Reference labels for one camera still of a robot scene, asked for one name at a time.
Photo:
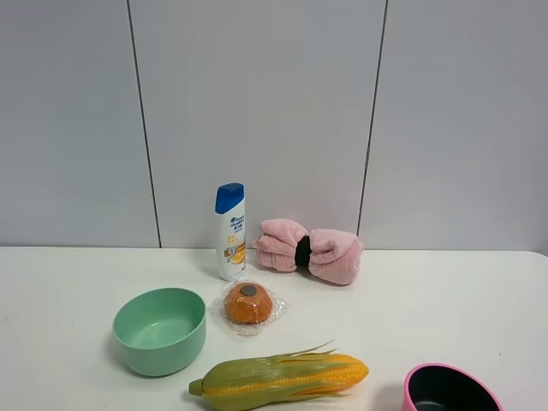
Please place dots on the white shampoo bottle blue cap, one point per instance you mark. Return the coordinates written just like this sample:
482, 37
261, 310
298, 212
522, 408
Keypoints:
231, 228

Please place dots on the pink black pot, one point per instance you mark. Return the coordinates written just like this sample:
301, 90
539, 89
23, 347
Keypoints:
442, 387

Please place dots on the green plastic bowl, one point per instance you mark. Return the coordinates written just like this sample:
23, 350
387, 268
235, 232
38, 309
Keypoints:
161, 331

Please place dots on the wrapped orange toy half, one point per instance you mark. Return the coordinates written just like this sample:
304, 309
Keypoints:
246, 307

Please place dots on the pink folded towel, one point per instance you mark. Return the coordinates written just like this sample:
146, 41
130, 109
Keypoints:
330, 255

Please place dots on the toy corn cob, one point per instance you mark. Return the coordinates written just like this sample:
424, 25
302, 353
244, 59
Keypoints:
251, 383

